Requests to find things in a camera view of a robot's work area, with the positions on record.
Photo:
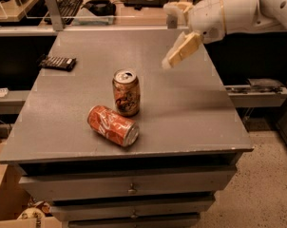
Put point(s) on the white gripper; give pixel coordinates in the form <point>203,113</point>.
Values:
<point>206,19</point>

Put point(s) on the orange soda can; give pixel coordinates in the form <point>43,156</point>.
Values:
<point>126,91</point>

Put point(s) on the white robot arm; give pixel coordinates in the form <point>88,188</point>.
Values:
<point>252,16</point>

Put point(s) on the red coke can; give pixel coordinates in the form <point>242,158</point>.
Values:
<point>112,125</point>

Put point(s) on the black headphones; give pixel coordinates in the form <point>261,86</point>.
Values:
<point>100,7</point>

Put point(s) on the black keyboard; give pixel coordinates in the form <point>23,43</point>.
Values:
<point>68,9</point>

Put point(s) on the dark snack bar packet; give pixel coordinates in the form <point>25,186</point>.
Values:
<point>58,63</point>

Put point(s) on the bottom grey drawer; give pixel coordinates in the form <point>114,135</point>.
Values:
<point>185,220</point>

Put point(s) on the grey drawer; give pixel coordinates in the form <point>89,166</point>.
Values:
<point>129,183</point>
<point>185,220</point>
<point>138,207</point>

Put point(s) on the top grey drawer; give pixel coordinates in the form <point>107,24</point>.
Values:
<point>129,183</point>

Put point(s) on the middle grey drawer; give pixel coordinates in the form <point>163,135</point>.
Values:
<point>138,207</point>

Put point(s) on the cardboard box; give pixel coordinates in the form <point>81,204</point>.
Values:
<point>14,200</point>

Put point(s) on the right metal bracket post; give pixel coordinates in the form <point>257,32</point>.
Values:
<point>172,21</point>

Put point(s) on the metal bracket post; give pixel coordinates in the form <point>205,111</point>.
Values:
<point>55,16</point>
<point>172,21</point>

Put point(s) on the left metal bracket post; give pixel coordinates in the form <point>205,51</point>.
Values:
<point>55,16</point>

